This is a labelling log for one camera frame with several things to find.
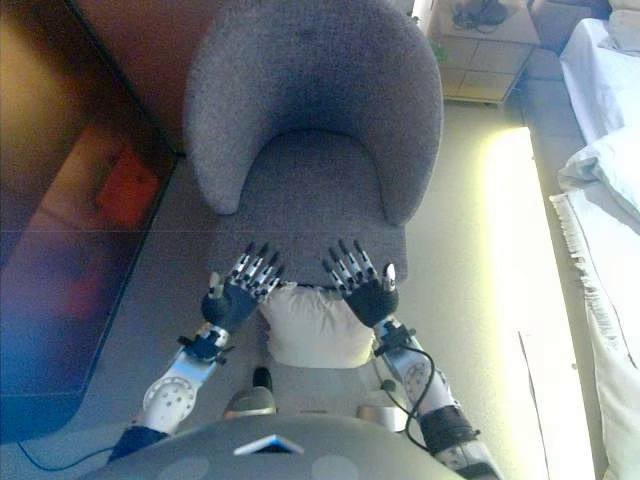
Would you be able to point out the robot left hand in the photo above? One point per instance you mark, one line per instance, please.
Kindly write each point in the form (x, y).
(232, 305)

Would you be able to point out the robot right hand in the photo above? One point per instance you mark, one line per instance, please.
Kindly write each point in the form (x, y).
(372, 302)

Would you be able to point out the white fringed cushion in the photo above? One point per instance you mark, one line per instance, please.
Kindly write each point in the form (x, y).
(315, 330)

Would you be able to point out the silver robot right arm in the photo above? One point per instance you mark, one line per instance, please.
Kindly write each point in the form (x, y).
(440, 390)

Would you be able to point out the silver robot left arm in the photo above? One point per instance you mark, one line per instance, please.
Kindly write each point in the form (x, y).
(175, 390)

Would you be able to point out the black object at right edge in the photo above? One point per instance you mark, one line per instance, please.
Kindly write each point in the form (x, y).
(250, 402)

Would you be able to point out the silver robot right leg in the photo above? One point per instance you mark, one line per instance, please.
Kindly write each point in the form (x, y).
(382, 412)

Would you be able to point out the grey robot torso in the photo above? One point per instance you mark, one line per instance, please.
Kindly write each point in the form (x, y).
(250, 460)

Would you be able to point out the brown glossy wooden cabinet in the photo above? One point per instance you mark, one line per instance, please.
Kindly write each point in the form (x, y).
(65, 250)

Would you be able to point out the beige upholstered bed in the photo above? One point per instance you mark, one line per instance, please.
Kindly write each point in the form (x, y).
(565, 300)

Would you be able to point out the grey fabric armchair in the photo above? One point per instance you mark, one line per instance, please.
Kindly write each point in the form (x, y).
(310, 90)

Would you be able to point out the white fringed throw blanket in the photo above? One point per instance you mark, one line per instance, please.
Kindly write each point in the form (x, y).
(615, 350)

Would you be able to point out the green plant leaves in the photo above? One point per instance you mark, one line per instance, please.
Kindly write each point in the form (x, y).
(439, 52)

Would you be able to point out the light wooden nightstand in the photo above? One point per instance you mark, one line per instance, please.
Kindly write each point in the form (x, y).
(480, 65)

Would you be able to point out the white duvet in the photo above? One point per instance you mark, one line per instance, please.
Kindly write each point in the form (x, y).
(610, 150)

